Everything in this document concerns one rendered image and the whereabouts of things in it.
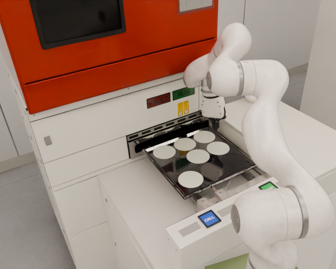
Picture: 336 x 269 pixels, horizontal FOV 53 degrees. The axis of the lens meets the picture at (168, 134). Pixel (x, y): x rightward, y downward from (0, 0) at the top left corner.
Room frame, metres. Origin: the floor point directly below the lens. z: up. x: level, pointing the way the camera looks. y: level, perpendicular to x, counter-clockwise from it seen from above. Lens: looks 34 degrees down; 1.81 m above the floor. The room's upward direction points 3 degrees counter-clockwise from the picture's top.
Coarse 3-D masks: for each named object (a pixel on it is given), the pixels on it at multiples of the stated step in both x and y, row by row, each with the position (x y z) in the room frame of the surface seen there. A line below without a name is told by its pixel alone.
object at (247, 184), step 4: (260, 176) 1.03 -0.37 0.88; (264, 176) 1.03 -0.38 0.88; (252, 180) 1.01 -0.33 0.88; (256, 180) 1.01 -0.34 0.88; (260, 180) 1.01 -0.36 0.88; (244, 184) 0.99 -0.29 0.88; (248, 184) 0.99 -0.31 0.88; (252, 184) 0.99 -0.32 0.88; (236, 188) 0.97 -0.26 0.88; (240, 188) 0.97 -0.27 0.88; (244, 188) 0.97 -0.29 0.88; (228, 192) 0.95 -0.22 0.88; (232, 192) 0.95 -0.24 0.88; (236, 192) 0.95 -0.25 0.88; (208, 200) 0.92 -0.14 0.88; (212, 200) 0.92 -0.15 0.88; (216, 200) 0.91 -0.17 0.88; (212, 204) 0.89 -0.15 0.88; (196, 208) 0.88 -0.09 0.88; (196, 212) 0.88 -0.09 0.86
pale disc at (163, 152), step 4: (156, 148) 1.24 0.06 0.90; (160, 148) 1.24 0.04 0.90; (164, 148) 1.24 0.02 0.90; (168, 148) 1.23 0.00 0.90; (172, 148) 1.23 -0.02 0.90; (156, 152) 1.21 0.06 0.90; (160, 152) 1.21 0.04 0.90; (164, 152) 1.21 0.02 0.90; (168, 152) 1.21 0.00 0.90; (172, 152) 1.20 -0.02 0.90; (156, 156) 1.18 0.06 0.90; (160, 156) 1.18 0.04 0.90; (164, 156) 1.18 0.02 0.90; (168, 156) 1.18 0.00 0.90
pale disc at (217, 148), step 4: (212, 144) 1.25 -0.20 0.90; (216, 144) 1.25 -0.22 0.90; (220, 144) 1.24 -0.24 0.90; (224, 144) 1.24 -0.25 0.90; (208, 148) 1.22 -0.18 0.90; (212, 148) 1.21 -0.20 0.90; (216, 148) 1.21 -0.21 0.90; (220, 148) 1.21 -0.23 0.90; (224, 148) 1.21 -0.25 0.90; (228, 148) 1.21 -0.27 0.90; (212, 152) 1.19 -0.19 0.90; (216, 152) 1.19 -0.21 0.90; (220, 152) 1.18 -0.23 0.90; (224, 152) 1.18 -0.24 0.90
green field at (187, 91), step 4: (188, 88) 1.40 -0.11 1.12; (192, 88) 1.40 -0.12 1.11; (176, 92) 1.36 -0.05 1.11; (180, 92) 1.38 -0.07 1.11; (184, 92) 1.38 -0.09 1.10; (188, 92) 1.40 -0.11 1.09; (192, 92) 1.40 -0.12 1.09; (176, 96) 1.36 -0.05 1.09; (180, 96) 1.37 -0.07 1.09; (184, 96) 1.38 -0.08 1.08
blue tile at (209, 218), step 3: (207, 213) 0.77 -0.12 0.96; (210, 213) 0.77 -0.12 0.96; (201, 216) 0.76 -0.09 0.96; (204, 216) 0.76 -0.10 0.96; (207, 216) 0.76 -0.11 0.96; (210, 216) 0.76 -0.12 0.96; (213, 216) 0.76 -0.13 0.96; (204, 219) 0.75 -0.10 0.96; (207, 219) 0.75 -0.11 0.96; (210, 219) 0.75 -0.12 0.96; (213, 219) 0.75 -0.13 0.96; (216, 219) 0.75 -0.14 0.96; (204, 222) 0.74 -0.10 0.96; (207, 222) 0.74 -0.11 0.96; (210, 222) 0.74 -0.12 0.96; (213, 222) 0.74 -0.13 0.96; (207, 225) 0.72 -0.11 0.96
